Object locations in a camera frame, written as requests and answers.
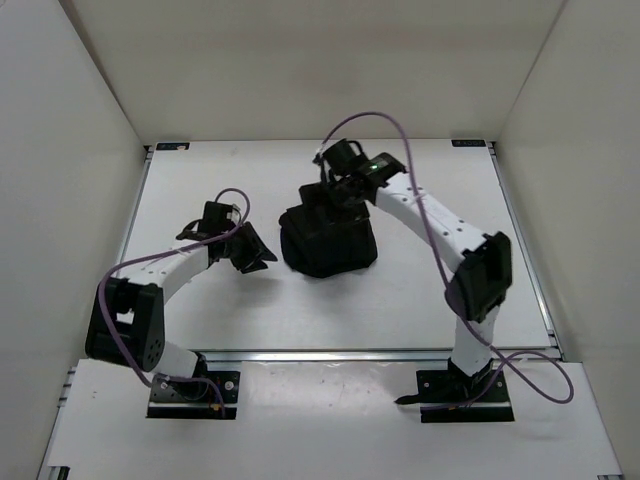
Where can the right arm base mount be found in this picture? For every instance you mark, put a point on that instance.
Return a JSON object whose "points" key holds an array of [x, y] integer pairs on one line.
{"points": [[441, 400]]}

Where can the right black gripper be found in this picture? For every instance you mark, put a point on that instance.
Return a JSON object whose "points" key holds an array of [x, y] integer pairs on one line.
{"points": [[316, 196]]}

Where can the right blue label sticker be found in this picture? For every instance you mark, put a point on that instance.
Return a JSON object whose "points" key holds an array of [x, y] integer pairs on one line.
{"points": [[468, 143]]}

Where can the blue label sticker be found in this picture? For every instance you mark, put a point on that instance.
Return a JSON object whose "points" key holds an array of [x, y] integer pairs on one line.
{"points": [[468, 143], [172, 146]]}

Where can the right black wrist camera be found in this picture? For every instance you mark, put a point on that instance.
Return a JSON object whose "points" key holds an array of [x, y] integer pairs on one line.
{"points": [[345, 156]]}

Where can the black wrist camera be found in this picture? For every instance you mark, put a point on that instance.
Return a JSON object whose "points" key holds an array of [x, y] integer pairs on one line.
{"points": [[218, 218], [345, 156]]}

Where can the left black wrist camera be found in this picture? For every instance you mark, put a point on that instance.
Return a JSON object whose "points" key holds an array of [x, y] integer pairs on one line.
{"points": [[218, 218]]}

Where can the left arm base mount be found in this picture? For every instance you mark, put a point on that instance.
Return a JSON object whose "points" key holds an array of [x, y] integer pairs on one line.
{"points": [[197, 400]]}

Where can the left blue label sticker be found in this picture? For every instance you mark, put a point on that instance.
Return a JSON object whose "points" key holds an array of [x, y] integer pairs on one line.
{"points": [[172, 146]]}

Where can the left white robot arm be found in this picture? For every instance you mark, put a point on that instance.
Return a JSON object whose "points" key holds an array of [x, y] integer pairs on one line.
{"points": [[127, 323]]}

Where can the black pleated skirt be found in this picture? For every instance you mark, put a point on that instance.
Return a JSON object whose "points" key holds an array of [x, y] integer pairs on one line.
{"points": [[323, 241]]}

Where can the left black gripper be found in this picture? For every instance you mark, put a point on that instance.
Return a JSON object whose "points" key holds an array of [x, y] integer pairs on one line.
{"points": [[255, 245]]}

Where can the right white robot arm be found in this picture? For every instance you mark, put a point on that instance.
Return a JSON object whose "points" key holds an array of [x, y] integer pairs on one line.
{"points": [[476, 267]]}

